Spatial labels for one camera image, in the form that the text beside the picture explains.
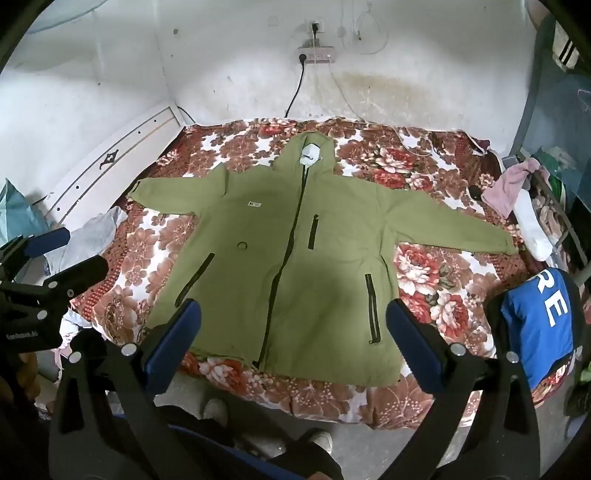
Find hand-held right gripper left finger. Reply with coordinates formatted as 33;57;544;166
48;299;204;480

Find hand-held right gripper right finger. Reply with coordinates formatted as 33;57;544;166
385;299;541;480

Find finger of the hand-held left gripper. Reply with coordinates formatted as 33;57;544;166
11;256;110;303
0;227;71;278

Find green hooded jacket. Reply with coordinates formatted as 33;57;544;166
127;130;518;387

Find person's left hand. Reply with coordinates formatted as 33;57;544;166
11;353;40;402

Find teal bag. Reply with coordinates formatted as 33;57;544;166
0;179;56;250

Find grey garment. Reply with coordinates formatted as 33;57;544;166
46;206;127;278

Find floral blanket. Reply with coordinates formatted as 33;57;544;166
69;116;578;432

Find person's white shoe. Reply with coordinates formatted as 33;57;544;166
203;398;229;428
305;430;333;455

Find white wooden headboard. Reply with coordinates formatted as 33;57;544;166
44;105;195;232

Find blue shirt with white print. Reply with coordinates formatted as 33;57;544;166
501;268;575;391

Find white cloth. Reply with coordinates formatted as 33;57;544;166
515;189;555;261

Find pink cloth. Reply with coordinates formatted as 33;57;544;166
481;158;541;217

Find white power strip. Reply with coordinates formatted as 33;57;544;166
298;46;337;64

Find striped bag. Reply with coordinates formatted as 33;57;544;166
551;23;581;71

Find black power cable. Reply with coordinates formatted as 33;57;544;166
284;58;308;118

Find white cable loop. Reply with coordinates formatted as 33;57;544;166
341;1;387;55

